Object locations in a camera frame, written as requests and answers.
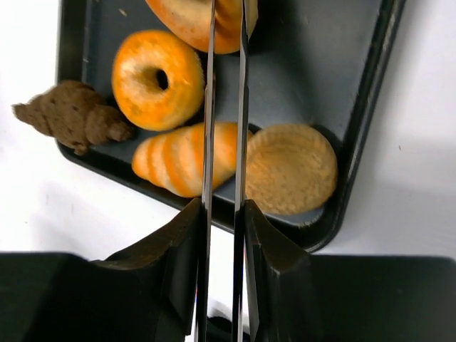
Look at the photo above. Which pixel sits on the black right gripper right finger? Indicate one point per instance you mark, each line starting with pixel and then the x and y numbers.
pixel 297 296

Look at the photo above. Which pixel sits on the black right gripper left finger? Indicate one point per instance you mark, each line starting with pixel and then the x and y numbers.
pixel 144 292

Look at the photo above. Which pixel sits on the metal tongs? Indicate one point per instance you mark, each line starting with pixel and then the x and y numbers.
pixel 240 179

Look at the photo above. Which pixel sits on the orange bagel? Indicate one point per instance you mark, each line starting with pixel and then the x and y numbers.
pixel 157 80
pixel 190 21

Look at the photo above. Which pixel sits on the striped orange bread roll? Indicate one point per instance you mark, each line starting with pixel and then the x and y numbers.
pixel 174 160

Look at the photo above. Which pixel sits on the round tan bun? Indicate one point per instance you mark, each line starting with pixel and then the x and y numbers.
pixel 290 169

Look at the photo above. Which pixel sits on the brown croissant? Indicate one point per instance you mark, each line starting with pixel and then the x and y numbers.
pixel 75 115

